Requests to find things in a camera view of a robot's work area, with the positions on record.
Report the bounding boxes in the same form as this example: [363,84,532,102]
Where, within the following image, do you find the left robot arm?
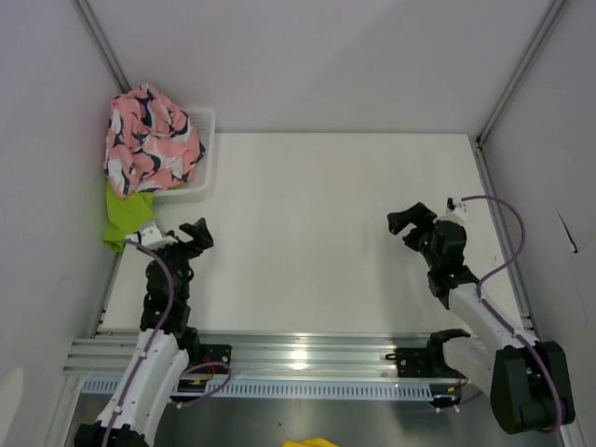
[74,218,214,446]

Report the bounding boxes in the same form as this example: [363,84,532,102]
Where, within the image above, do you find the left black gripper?
[137,219,211,301]

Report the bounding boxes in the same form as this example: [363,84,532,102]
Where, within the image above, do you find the pink shark print shorts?
[103,84,206,198]

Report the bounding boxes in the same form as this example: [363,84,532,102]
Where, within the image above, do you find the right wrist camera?
[440,196,468,226]

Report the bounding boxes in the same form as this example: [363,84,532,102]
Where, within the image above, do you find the slotted cable duct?
[81,376,471,401]

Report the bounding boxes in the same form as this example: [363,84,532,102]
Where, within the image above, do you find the white perforated plastic basket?
[154,106,216,205]

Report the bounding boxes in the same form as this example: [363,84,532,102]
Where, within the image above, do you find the right aluminium frame post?
[474,0,574,150]

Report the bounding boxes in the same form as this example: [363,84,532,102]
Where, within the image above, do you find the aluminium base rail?
[62,332,429,381]

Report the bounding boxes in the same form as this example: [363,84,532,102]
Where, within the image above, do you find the left aluminium frame post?
[71,0,131,93]

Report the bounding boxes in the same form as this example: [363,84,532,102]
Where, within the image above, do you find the aluminium frame post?
[474,0,574,150]
[71,0,131,93]

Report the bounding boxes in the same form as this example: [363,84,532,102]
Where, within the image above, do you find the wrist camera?
[440,196,468,226]
[125,221,178,251]

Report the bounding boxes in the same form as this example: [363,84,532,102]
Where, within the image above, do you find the lime green shorts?
[102,179,188,254]

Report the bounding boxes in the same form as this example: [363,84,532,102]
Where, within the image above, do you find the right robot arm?
[387,198,576,434]

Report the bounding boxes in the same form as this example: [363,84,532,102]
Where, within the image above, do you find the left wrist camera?
[125,221,178,251]

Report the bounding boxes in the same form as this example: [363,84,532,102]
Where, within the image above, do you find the yellow cloth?
[281,437,339,447]

